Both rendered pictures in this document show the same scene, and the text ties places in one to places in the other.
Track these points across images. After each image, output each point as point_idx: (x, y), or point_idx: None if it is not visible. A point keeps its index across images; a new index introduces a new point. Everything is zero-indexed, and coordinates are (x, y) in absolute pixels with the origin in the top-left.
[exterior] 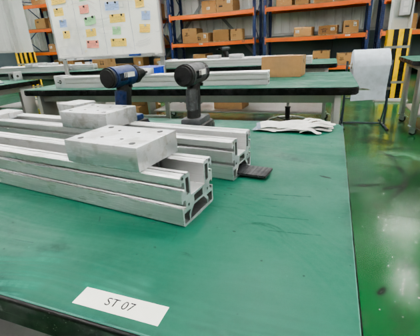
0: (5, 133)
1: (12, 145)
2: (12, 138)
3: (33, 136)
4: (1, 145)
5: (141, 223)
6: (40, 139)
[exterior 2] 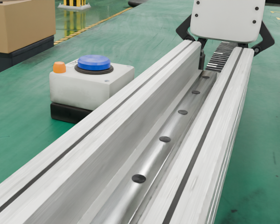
0: (220, 107)
1: (62, 172)
2: (186, 134)
3: (201, 176)
4: (75, 146)
5: None
6: (158, 220)
